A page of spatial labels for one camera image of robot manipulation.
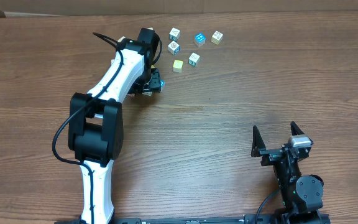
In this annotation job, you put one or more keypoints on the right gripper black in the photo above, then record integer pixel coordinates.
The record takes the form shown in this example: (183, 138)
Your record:
(271, 155)

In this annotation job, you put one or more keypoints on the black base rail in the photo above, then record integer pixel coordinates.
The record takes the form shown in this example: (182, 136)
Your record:
(247, 219)

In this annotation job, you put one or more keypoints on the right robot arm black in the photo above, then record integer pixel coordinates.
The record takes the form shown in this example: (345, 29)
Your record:
(301, 194)

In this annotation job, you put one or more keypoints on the blue P block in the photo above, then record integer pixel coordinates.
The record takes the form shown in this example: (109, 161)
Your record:
(162, 84)

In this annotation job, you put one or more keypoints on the cream block teal side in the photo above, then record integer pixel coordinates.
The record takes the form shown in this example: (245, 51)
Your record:
(194, 59)
(174, 34)

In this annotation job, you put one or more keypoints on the blue top block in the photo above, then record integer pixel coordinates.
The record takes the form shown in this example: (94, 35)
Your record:
(199, 39)

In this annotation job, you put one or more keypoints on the cream block teal side lower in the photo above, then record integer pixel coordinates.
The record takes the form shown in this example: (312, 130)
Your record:
(194, 59)

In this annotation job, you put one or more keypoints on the cream block blue side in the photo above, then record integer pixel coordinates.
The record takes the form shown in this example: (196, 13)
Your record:
(173, 48)

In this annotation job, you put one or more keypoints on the cardboard wall panel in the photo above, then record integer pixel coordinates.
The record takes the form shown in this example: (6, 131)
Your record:
(122, 7)

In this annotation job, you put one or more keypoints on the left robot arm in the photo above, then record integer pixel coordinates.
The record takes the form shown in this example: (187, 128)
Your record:
(95, 124)

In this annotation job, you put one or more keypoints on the cream block yellow side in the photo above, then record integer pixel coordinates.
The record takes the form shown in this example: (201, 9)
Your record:
(217, 37)

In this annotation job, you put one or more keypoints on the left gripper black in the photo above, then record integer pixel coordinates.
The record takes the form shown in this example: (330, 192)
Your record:
(155, 82)

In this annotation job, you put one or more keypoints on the yellow block right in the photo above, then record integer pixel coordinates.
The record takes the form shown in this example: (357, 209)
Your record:
(178, 66)

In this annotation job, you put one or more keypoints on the cream block teal side top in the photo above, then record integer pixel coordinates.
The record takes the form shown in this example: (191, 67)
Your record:
(174, 34)

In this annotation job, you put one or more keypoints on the block with red side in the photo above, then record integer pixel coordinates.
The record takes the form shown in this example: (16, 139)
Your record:
(121, 39)

